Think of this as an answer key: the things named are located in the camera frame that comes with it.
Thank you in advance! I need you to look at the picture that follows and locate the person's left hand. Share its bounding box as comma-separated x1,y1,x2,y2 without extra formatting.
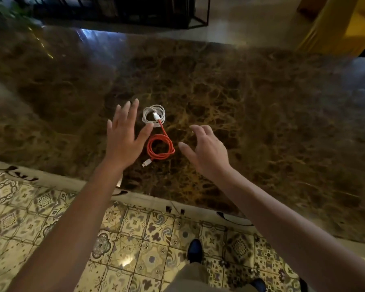
105,99,155,172

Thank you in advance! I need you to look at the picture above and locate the person's right hand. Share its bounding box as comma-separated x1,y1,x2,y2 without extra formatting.
178,124,233,181

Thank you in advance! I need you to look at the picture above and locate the red charging cable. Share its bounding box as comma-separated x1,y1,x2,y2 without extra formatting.
141,112,176,167

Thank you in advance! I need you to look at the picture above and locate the white charging cable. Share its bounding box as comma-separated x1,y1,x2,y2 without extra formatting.
142,104,166,128

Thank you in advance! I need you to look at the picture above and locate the person's left forearm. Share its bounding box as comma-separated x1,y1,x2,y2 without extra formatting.
6,162,125,292

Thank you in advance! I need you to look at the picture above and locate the person's right forearm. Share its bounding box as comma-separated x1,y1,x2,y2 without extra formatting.
213,167,365,292

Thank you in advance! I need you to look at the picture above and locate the person's dark shoe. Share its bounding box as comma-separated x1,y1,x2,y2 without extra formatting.
249,278,267,292
187,238,204,265

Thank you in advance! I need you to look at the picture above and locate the cream counter cabinet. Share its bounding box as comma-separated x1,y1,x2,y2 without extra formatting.
0,159,365,262

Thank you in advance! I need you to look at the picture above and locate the black metal shelf rack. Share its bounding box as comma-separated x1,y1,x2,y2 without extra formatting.
11,0,211,30

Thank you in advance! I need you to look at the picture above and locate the yellow covered chair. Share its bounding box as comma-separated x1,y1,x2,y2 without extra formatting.
296,0,365,57

